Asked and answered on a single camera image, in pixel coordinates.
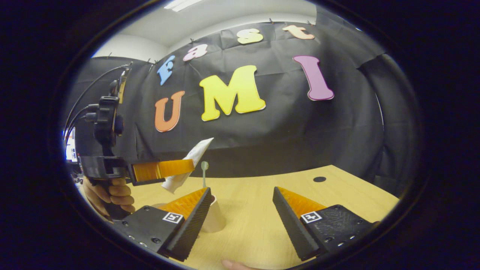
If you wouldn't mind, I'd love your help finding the ceiling light panel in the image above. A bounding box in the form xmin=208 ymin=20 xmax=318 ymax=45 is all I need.
xmin=164 ymin=0 xmax=203 ymax=12

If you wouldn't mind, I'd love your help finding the wooden desktop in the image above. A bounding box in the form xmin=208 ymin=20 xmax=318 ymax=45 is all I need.
xmin=77 ymin=165 xmax=400 ymax=270

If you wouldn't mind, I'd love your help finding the black cable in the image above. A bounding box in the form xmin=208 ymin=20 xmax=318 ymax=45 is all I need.
xmin=64 ymin=64 xmax=132 ymax=130
xmin=66 ymin=104 xmax=100 ymax=150

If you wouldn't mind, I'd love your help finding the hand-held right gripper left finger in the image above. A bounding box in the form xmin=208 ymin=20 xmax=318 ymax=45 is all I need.
xmin=112 ymin=187 xmax=212 ymax=262

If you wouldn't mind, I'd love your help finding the white toothpaste tube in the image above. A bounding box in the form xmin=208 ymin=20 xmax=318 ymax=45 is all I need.
xmin=161 ymin=138 xmax=215 ymax=194

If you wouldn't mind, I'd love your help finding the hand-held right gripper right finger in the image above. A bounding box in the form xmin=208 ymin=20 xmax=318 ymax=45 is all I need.
xmin=273 ymin=186 xmax=375 ymax=262

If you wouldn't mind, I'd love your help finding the beige cup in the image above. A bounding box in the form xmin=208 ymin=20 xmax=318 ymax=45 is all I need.
xmin=152 ymin=195 xmax=227 ymax=234

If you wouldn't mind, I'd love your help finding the black backdrop cloth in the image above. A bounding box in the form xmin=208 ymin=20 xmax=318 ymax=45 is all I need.
xmin=62 ymin=6 xmax=417 ymax=195

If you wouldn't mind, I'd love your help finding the computer monitor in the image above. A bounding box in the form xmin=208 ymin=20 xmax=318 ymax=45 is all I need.
xmin=64 ymin=127 xmax=78 ymax=162

